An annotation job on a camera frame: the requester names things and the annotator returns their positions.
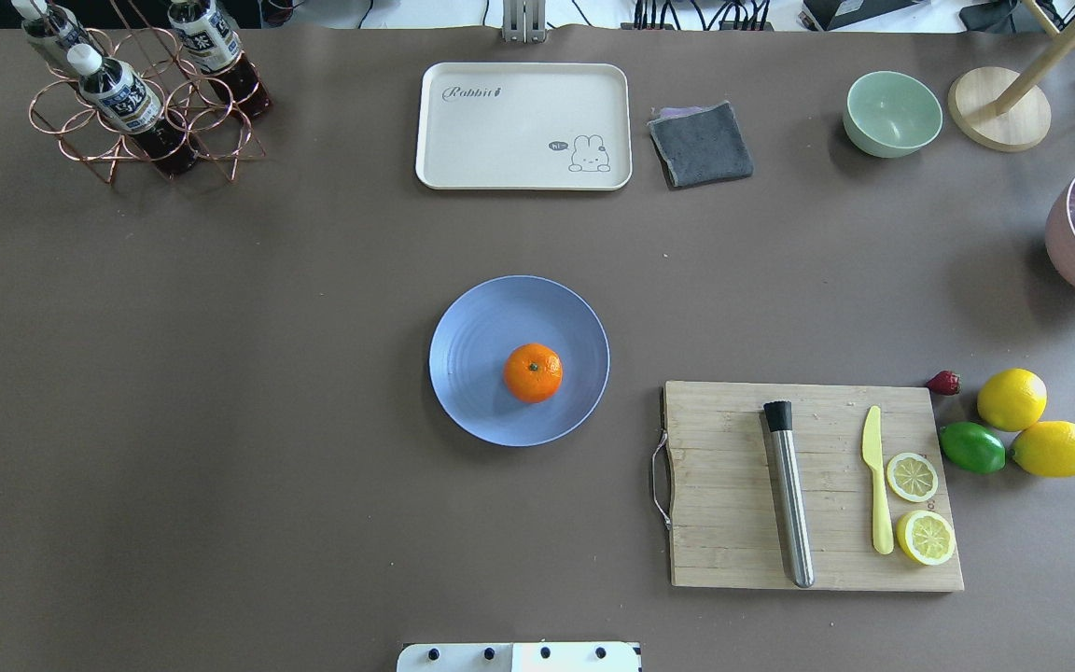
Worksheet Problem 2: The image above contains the orange mandarin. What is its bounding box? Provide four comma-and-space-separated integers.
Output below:
502, 342, 564, 404

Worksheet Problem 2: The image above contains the blue round plate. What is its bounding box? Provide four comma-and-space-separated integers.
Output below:
429, 275, 610, 447

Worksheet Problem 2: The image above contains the cream rabbit tray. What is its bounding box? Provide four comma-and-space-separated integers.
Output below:
414, 63, 633, 191

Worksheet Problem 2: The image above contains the grey folded cloth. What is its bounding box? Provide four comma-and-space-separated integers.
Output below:
646, 101, 755, 189

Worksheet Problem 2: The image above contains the steel muddler black tip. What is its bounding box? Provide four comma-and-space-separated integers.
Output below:
763, 400, 816, 590

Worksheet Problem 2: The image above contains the wooden cutting board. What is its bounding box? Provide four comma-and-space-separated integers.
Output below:
663, 380, 964, 594

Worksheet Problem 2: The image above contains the yellow plastic knife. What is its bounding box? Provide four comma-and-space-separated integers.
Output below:
861, 405, 895, 554

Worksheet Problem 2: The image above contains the upper lemon slice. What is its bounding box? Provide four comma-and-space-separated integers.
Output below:
885, 452, 940, 503

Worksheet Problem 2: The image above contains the lemon slice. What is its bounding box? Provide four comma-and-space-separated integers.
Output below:
895, 511, 956, 567
885, 452, 940, 503

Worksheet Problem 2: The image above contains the red strawberry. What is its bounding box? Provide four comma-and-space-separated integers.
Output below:
925, 370, 961, 397

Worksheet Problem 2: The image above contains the green bowl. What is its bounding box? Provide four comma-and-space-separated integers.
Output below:
842, 71, 943, 159

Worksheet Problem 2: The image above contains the lower lemon slice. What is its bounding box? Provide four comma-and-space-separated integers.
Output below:
895, 511, 956, 567

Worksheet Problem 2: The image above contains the green lime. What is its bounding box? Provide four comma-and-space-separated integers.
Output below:
938, 421, 1007, 475

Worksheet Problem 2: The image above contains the back right tea bottle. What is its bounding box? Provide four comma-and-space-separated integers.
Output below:
167, 1, 272, 119

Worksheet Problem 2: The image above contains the tea bottle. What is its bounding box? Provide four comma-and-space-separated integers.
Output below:
65, 43, 198, 175
11, 0, 104, 72
167, 1, 272, 119

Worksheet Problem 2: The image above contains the whole lemon near strawberry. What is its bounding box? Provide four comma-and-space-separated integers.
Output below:
977, 369, 1048, 431

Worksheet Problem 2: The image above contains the front tea bottle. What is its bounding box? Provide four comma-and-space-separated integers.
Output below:
65, 43, 198, 175

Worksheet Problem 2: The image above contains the whole lemon outer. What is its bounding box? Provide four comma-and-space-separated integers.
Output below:
1012, 421, 1075, 478

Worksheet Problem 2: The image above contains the wooden stand round base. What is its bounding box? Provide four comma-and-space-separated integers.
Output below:
947, 0, 1075, 153

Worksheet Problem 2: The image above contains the back left tea bottle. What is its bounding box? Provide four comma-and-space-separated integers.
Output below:
11, 0, 104, 72

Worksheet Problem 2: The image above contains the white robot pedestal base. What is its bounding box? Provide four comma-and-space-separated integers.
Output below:
396, 641, 643, 671

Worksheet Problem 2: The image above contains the copper wire bottle rack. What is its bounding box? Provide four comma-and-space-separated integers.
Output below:
27, 1, 266, 184

